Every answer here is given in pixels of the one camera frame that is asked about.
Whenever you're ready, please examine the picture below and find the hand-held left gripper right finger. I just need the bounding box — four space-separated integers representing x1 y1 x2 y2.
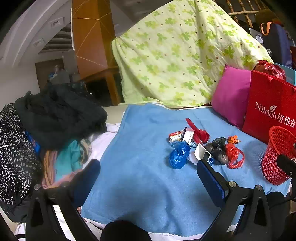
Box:
196 159 272 241

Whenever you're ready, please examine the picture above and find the large red plastic bag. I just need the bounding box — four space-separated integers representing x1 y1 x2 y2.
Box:
253 60 287 81

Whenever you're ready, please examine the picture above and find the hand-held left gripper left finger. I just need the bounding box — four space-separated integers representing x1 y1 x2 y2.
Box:
25 159 102 241

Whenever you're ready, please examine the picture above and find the blue blanket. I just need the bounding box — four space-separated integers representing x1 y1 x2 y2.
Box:
81 103 292 237

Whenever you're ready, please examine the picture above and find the striped scarf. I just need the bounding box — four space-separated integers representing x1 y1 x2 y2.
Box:
42 139 93 189

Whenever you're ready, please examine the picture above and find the dark blue bag orange strap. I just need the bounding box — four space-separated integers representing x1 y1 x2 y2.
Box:
259 22 293 69

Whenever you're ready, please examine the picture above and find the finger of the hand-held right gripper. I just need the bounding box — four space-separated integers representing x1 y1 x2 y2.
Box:
277 154 296 180

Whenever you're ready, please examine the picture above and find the white pink medicine box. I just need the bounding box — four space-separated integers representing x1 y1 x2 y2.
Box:
184 128 197 143

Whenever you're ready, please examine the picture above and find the orange white medicine box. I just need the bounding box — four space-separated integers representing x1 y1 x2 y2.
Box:
168 131 185 143

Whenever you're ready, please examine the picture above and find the red paper bag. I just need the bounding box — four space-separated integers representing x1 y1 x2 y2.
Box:
242 70 296 145

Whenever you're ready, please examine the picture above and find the white bed sheet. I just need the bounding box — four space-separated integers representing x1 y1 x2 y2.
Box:
53 123 206 241

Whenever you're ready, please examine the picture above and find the black plastic bag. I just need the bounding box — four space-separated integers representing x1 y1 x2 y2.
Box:
205 137 229 165

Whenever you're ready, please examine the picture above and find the red mesh basket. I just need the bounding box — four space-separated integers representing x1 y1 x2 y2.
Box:
262 126 296 186

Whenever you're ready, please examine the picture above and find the blue plastic bag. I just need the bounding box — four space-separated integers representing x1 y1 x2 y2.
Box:
168 140 191 169

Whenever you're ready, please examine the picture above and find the teal cardboard box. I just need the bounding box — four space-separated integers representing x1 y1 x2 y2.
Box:
274 62 296 85

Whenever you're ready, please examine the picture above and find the teal cloth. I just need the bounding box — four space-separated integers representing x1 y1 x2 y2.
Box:
55 140 84 181

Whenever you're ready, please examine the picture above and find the black white floral garment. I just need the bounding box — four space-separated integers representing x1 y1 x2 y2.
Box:
0 103 44 223

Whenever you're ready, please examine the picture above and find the brown wooden door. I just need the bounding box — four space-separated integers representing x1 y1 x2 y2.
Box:
35 58 70 92

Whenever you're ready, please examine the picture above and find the orange wooden wardrobe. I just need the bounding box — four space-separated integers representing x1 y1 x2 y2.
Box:
71 0 123 106

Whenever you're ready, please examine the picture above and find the small red plastic bag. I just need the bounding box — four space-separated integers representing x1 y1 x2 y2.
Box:
225 143 245 169

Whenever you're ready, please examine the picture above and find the green floral quilt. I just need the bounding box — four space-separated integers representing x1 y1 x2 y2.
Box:
112 0 274 108

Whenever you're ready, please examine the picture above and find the wooden chair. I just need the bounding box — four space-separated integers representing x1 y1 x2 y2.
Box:
215 0 262 28

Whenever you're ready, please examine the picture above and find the pink pillow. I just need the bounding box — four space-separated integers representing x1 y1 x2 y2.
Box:
211 65 252 129

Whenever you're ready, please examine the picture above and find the red plastic wrapper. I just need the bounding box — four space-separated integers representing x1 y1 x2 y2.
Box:
186 118 211 144

